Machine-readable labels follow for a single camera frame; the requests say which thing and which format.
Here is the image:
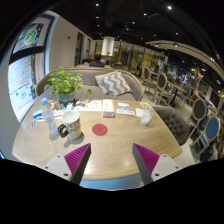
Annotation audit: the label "clear plastic cup with straw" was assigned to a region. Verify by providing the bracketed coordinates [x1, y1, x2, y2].
[139, 99, 158, 127]

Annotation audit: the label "illustrated paper sheet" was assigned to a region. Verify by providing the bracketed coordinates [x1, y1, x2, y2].
[72, 99, 104, 112]

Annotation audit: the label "blue white card pack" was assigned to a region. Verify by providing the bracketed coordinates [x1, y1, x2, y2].
[32, 106, 45, 120]

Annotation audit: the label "person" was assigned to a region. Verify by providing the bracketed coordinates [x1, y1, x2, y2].
[88, 52, 106, 69]

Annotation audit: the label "window with festive decals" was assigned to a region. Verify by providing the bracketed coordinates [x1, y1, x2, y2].
[6, 14, 56, 123]

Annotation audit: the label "pill blister pack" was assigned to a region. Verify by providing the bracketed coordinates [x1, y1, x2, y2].
[30, 118, 39, 130]

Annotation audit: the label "group of dining chairs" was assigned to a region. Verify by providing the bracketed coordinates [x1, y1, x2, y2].
[139, 64, 223, 158]

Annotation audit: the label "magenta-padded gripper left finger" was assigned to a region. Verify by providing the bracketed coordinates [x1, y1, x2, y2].
[43, 142, 92, 186]

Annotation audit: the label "yellow card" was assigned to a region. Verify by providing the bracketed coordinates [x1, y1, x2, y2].
[138, 101, 151, 110]

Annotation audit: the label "white round column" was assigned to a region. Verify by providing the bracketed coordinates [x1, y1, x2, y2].
[101, 36, 116, 57]

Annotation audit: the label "grey tufted armchair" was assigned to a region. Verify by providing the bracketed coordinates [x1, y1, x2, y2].
[152, 105, 191, 147]

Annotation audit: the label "clear blue-capped water bottle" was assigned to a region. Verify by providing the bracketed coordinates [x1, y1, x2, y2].
[40, 97, 60, 137]

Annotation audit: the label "green potted plant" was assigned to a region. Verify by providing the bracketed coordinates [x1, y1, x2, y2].
[43, 66, 94, 103]

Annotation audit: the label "grey curved sofa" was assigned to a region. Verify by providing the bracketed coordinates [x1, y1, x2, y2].
[34, 67, 145, 102]

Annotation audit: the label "grey white chevron cushion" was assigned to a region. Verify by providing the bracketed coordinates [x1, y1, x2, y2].
[94, 70, 134, 98]

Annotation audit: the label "ceiling spot lights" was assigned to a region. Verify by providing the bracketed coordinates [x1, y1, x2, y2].
[89, 2, 221, 64]

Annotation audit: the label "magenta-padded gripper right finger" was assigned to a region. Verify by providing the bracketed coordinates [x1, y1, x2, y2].
[131, 142, 183, 186]

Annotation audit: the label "flat round red coaster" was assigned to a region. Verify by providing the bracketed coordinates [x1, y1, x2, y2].
[91, 123, 109, 137]

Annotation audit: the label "white paper napkin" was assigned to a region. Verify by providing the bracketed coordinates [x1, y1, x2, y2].
[134, 106, 145, 118]

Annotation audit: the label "white mug with black handle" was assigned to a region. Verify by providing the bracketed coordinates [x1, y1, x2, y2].
[57, 109, 83, 141]

